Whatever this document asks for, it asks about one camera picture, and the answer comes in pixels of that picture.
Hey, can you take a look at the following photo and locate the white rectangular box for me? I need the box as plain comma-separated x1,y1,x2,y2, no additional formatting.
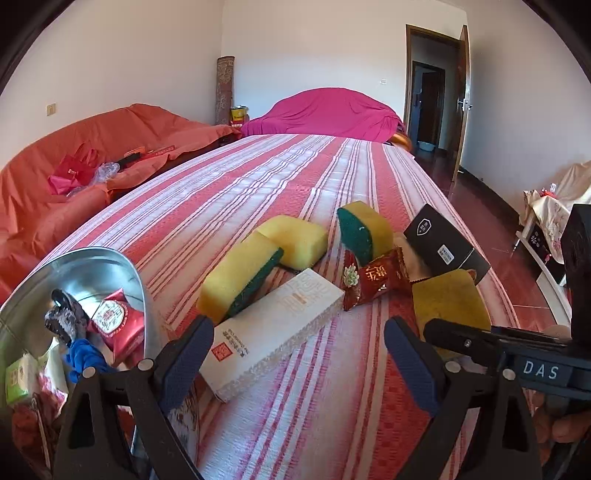
199,269,345,403

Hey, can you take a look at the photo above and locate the yellow green sponge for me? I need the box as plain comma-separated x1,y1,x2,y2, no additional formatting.
337,201,394,266
197,231,283,325

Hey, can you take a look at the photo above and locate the dark red snack packet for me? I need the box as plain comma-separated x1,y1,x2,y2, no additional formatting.
342,246,412,311

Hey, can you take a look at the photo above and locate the black decorated box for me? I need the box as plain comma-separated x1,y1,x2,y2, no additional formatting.
404,204,491,285

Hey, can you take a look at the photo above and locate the person's hand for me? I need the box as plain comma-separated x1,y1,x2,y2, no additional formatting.
530,324,591,446

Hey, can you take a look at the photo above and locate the red white snack packet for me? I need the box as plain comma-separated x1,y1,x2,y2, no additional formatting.
88,289,144,367

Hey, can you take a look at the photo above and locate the blue knitted item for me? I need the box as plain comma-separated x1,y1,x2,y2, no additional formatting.
64,338,116,384

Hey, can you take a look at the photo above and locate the black hair claw clip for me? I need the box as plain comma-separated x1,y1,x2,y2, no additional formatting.
44,289,90,347

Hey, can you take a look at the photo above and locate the round metal tin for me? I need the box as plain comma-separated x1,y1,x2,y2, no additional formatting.
1,247,214,479

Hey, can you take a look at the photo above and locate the cloth covered chair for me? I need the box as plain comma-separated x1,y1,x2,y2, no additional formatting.
515,162,590,325

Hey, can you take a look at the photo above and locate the upright yellow green sponge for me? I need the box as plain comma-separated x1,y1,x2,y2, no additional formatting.
337,201,394,266

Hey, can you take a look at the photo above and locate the green tissue pack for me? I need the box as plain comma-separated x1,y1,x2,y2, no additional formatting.
5,353,39,406

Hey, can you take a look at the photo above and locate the striped red white tablecloth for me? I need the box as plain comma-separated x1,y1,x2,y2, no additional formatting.
51,135,468,479

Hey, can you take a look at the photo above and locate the orange covered sofa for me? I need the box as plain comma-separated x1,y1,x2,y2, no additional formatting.
1,103,240,299

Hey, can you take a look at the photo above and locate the clear plastic bag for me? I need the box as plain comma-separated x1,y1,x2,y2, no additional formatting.
66,162,120,197

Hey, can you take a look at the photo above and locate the red flat box on sofa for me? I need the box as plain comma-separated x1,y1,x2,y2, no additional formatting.
124,145,175,159

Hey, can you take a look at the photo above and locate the red gift bag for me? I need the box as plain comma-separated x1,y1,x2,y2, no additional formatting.
48,143,101,195

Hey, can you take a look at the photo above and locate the yellow tin can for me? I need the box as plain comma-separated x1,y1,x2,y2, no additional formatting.
229,106,249,128

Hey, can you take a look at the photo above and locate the wooden door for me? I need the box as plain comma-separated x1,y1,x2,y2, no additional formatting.
405,25,472,184

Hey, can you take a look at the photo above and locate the magenta covered armchair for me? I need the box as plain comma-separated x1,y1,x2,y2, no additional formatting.
242,87,406,143

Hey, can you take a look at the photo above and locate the rolled patterned carpet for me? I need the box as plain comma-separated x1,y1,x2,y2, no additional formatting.
215,56,235,125

